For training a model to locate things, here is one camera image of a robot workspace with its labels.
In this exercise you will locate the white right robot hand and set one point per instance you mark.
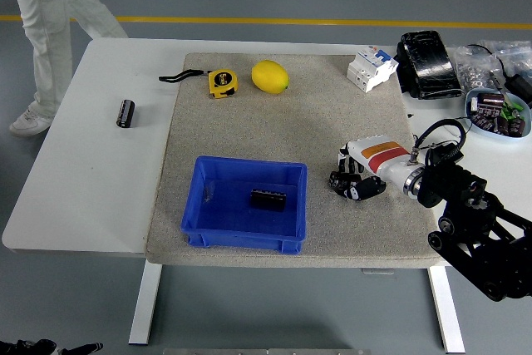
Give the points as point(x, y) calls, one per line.
point(382, 155)

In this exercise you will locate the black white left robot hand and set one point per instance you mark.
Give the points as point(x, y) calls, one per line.
point(83, 348)

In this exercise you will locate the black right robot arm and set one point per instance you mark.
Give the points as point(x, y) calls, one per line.
point(457, 193)

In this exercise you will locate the blue plastic box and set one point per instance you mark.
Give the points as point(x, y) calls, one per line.
point(245, 243)

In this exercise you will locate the small black adapter block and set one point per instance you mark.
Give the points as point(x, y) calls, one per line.
point(444, 153)

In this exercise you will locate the white table leg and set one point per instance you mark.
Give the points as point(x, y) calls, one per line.
point(451, 330)
point(143, 309)

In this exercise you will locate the white circuit breaker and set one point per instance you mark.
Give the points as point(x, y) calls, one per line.
point(370, 70)

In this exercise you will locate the black wrapped pack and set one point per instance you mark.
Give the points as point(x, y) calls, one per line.
point(428, 64)

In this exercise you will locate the light blue bowl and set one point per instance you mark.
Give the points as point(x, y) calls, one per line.
point(486, 132)

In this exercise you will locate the clear bag of metal screws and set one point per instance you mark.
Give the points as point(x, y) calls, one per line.
point(476, 68)

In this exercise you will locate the green plastic pieces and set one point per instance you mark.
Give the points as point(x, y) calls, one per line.
point(509, 111)

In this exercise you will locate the yellow lemon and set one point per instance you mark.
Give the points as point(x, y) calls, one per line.
point(269, 76)

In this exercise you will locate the black power adapter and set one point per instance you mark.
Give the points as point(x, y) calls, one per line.
point(521, 85)

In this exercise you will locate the clear plastic bag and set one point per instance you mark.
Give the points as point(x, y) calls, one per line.
point(513, 49)

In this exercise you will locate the grey-brown mat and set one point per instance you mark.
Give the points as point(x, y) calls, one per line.
point(195, 122)

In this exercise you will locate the person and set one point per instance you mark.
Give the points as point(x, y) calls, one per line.
point(41, 18)

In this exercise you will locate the grey bracket under table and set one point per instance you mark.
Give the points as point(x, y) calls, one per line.
point(377, 270)

